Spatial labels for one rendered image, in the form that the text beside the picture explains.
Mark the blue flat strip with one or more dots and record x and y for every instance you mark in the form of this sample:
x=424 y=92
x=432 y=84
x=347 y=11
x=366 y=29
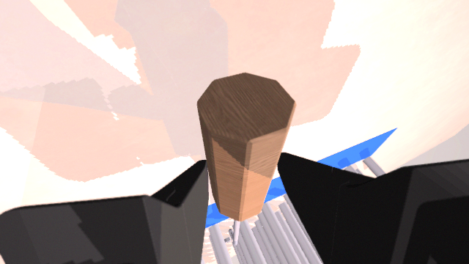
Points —
x=339 y=160

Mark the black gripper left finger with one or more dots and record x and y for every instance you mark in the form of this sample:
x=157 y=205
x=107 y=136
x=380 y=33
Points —
x=166 y=227

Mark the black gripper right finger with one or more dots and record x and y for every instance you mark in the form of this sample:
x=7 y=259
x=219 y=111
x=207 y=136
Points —
x=357 y=219

